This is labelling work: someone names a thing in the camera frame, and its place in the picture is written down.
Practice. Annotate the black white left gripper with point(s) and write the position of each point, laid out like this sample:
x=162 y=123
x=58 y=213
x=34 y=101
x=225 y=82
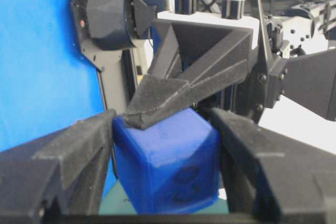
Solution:
x=207 y=53

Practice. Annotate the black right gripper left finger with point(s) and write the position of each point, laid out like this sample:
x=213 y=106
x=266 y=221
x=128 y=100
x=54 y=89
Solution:
x=62 y=173

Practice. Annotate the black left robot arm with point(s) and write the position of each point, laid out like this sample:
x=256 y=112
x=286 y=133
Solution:
x=295 y=23

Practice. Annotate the blue block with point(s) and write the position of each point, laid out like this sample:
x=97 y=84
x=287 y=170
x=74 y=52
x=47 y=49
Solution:
x=171 y=167

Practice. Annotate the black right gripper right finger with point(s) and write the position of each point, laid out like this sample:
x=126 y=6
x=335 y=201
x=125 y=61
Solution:
x=294 y=181

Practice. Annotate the blue table cloth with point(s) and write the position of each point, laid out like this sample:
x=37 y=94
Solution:
x=46 y=83

